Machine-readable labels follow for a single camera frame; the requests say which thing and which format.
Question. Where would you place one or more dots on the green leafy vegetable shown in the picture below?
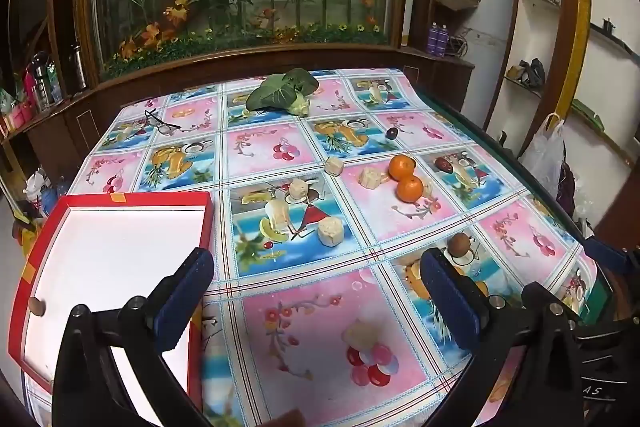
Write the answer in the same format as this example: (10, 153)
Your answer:
(280, 94)

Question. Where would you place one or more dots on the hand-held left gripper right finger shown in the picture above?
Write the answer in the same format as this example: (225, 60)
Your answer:
(450, 302)

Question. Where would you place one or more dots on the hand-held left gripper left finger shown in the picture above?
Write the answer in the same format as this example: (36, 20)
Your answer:
(182, 302)

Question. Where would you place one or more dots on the white plastic bag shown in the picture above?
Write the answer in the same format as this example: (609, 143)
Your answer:
(545, 152)

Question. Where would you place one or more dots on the black eyeglasses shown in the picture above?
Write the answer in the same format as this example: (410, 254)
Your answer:
(161, 123)

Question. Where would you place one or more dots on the red date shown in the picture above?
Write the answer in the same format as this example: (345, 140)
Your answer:
(442, 165)

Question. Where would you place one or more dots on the brown round longan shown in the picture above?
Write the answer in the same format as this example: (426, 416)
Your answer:
(36, 306)
(457, 245)

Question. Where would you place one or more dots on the beige cake cube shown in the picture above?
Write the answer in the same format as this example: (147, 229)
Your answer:
(330, 231)
(298, 188)
(359, 334)

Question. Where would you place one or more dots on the beige cut fruit piece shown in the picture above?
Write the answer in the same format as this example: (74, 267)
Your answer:
(370, 177)
(334, 166)

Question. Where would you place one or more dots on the orange tangerine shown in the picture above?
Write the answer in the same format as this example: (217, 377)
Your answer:
(410, 188)
(401, 167)

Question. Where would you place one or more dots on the dark purple plum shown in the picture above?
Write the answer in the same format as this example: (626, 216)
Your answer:
(391, 133)

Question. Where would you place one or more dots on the fruit printed tablecloth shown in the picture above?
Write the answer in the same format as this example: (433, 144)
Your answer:
(300, 307)

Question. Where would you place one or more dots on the red tray with white inside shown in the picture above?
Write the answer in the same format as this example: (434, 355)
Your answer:
(110, 267)

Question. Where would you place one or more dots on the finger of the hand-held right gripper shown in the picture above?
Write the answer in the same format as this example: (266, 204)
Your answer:
(607, 252)

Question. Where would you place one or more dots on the steel thermos flask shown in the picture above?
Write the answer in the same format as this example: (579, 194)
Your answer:
(79, 67)

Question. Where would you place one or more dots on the pair of shoes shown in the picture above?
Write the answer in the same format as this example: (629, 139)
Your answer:
(527, 72)

